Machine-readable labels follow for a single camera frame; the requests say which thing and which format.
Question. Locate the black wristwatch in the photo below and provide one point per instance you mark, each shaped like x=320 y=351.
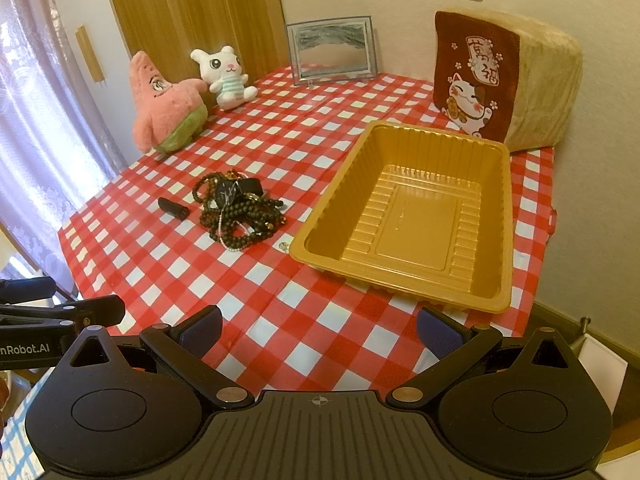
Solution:
x=227 y=190

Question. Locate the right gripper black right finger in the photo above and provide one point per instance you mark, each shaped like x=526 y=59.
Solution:
x=458 y=350

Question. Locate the lucky cat toast cushion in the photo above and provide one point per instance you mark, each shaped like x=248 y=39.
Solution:
x=506 y=77

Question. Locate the pink starfish plush toy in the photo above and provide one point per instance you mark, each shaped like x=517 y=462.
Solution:
x=169 y=114

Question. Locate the black lipstick tube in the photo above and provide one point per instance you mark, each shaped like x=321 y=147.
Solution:
x=176 y=210

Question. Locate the white sheer curtain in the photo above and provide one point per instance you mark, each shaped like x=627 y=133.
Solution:
x=56 y=150

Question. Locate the white bunny plush toy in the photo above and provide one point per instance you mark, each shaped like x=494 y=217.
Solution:
x=223 y=73

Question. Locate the wooden headboard panel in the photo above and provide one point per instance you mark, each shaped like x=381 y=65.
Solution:
x=168 y=30

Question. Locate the golden plastic tray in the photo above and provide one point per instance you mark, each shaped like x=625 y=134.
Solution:
x=421 y=211

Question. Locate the red white checkered tablecloth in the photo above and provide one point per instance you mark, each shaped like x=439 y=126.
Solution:
x=285 y=325

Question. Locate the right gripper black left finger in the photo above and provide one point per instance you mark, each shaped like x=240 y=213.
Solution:
x=180 y=349

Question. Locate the silver framed sand picture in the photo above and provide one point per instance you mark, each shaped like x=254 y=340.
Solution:
x=333 y=49

